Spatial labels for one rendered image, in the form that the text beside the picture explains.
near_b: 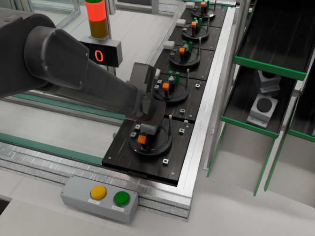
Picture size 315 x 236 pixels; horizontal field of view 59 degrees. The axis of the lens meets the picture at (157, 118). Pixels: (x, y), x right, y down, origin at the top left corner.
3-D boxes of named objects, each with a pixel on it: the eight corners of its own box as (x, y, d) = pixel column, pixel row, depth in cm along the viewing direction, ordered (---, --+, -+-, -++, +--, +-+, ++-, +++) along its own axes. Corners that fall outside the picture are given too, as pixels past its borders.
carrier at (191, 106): (194, 124, 99) (198, 97, 90) (131, 111, 104) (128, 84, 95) (206, 84, 115) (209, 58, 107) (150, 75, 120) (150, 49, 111)
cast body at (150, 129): (153, 135, 83) (155, 114, 80) (139, 132, 84) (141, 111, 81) (161, 122, 90) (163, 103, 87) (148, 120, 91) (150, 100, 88)
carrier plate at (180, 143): (177, 184, 81) (177, 180, 80) (101, 165, 86) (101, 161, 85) (193, 128, 98) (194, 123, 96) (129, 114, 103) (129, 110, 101)
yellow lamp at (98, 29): (103, 39, 80) (101, 22, 77) (87, 36, 81) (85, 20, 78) (110, 31, 83) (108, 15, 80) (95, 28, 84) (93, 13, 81)
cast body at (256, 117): (264, 132, 63) (269, 121, 57) (245, 124, 65) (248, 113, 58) (277, 101, 65) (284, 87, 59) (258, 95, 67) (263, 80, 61)
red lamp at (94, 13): (101, 22, 76) (98, 4, 73) (85, 20, 77) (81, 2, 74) (108, 14, 80) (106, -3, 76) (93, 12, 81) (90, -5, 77)
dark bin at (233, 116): (276, 139, 62) (284, 127, 56) (220, 121, 67) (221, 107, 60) (308, 40, 70) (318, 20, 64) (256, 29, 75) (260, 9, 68)
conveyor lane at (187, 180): (189, 208, 85) (192, 191, 78) (91, 181, 92) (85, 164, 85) (231, 28, 170) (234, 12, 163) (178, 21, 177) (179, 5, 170)
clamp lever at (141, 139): (147, 151, 84) (143, 142, 77) (141, 149, 85) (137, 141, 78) (150, 140, 86) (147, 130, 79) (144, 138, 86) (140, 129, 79)
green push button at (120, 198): (126, 209, 75) (125, 205, 74) (112, 205, 76) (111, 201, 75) (131, 196, 78) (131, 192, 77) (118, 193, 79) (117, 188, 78)
